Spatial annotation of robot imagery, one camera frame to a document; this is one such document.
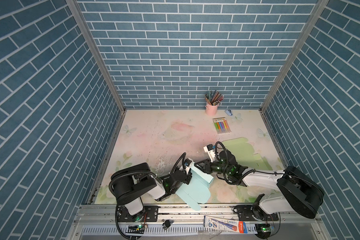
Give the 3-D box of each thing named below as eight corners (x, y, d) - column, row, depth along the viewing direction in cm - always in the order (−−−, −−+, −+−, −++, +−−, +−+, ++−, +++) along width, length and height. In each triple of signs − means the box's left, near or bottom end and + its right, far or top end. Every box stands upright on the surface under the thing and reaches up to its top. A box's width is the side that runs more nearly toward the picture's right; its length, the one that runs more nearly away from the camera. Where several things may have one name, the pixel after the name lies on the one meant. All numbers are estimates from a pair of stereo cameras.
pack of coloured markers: (218, 134, 108) (218, 132, 106) (213, 120, 117) (213, 118, 115) (230, 132, 109) (231, 130, 107) (224, 119, 118) (225, 116, 116)
